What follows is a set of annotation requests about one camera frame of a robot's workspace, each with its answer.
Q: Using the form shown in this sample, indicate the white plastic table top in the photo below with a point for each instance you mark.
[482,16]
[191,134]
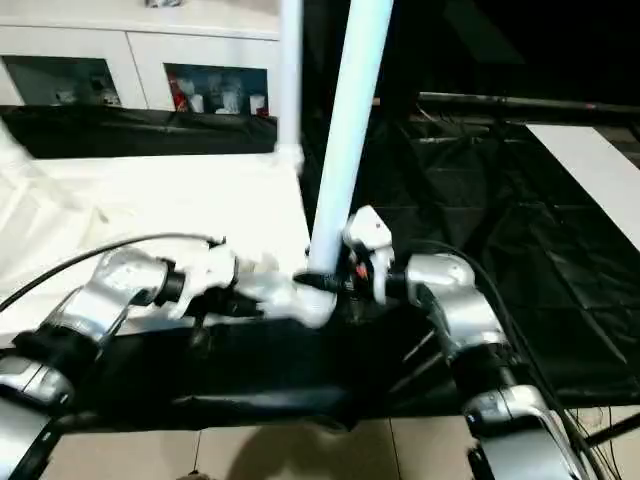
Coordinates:
[150,200]

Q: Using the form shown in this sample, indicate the white plastic table leg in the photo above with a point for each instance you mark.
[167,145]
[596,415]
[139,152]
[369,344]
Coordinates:
[350,125]
[290,75]
[10,145]

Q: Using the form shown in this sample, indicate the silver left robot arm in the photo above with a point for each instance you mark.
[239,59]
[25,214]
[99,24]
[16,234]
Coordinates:
[115,280]

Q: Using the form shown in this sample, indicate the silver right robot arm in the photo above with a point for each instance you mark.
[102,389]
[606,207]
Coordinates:
[450,280]

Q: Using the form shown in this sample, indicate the black work mat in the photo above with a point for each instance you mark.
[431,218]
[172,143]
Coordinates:
[500,225]

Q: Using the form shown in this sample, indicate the black case with yellow label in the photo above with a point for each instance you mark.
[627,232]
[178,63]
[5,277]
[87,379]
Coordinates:
[325,50]

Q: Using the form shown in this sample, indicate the black metal rod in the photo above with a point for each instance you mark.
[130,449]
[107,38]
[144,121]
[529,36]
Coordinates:
[525,102]

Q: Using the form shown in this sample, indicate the white flat board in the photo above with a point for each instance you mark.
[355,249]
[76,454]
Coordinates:
[590,165]

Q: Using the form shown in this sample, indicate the white cabinet with glass doors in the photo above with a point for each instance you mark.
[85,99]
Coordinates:
[150,40]

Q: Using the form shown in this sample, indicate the black metal table strut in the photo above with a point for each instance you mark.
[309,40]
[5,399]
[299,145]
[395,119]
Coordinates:
[612,430]

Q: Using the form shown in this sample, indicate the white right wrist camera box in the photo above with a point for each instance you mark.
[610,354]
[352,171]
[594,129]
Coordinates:
[367,227]

